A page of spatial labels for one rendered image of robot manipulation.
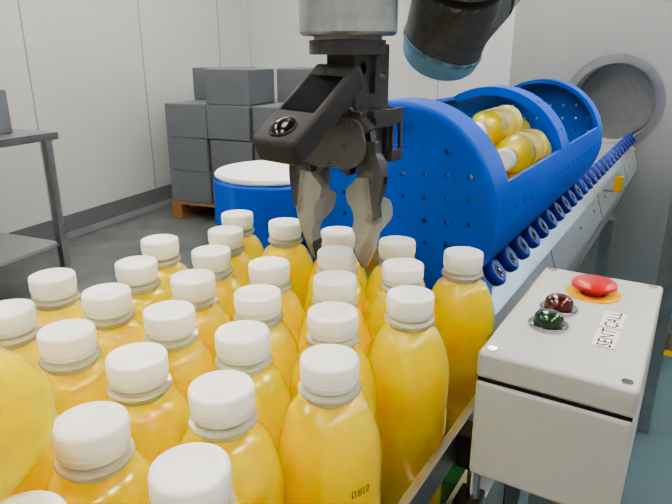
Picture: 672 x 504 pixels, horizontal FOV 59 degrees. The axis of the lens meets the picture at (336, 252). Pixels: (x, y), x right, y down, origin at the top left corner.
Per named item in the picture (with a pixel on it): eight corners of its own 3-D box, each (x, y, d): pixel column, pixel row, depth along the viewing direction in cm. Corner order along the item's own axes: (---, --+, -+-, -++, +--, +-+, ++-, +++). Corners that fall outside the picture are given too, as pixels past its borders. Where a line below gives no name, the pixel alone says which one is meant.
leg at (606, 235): (596, 349, 274) (617, 217, 254) (594, 354, 269) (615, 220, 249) (583, 346, 277) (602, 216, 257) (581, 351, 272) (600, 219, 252)
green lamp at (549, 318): (566, 323, 44) (568, 309, 44) (560, 335, 43) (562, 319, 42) (536, 317, 45) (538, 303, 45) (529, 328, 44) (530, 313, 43)
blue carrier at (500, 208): (598, 194, 149) (608, 76, 141) (491, 320, 79) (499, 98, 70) (487, 187, 164) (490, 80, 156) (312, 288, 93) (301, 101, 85)
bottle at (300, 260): (264, 361, 79) (258, 227, 74) (317, 360, 79) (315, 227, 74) (258, 389, 73) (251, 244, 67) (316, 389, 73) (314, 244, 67)
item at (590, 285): (619, 290, 51) (621, 277, 50) (613, 304, 48) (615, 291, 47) (574, 282, 52) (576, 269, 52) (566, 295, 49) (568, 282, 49)
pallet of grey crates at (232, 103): (341, 209, 522) (342, 67, 484) (301, 233, 452) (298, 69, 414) (225, 197, 566) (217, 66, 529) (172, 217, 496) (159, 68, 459)
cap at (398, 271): (393, 273, 59) (393, 255, 58) (429, 280, 57) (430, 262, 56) (374, 285, 56) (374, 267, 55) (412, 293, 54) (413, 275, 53)
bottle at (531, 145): (520, 167, 124) (493, 183, 109) (509, 135, 124) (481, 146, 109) (553, 156, 120) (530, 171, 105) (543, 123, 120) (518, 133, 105)
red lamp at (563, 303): (575, 307, 47) (577, 293, 47) (570, 317, 45) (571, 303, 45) (547, 302, 48) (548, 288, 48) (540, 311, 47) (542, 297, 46)
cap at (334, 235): (358, 251, 65) (359, 235, 65) (323, 253, 65) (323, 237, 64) (351, 241, 69) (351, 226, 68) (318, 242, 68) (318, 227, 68)
